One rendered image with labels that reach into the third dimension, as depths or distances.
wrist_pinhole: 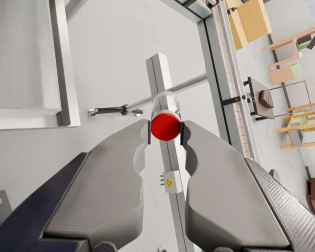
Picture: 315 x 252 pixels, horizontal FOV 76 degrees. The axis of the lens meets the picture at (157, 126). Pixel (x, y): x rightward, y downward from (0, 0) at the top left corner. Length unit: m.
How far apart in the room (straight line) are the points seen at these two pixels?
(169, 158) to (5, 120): 0.96
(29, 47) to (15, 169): 0.92
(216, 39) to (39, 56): 0.82
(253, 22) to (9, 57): 3.57
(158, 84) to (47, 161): 0.80
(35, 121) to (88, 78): 1.20
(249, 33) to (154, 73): 2.67
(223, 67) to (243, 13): 2.82
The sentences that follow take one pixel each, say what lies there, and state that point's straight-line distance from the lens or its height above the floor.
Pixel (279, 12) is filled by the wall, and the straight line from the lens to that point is 8.98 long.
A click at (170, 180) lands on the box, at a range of 1.19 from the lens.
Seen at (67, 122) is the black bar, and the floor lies 0.90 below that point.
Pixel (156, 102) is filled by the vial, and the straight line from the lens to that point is 0.15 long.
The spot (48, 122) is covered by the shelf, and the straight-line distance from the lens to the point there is 0.43.
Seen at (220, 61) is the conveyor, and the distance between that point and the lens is 1.05.
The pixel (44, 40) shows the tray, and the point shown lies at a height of 0.89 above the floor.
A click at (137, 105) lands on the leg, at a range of 1.42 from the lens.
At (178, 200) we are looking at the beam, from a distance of 1.26.
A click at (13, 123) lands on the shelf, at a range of 0.41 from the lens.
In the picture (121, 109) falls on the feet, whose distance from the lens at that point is 1.51.
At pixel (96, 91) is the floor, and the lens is 1.60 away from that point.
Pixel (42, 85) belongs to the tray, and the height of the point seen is 0.88.
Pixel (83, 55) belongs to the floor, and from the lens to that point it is 1.67.
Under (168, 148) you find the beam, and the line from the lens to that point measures 1.22.
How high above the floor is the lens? 1.28
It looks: 41 degrees down
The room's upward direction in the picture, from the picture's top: 75 degrees clockwise
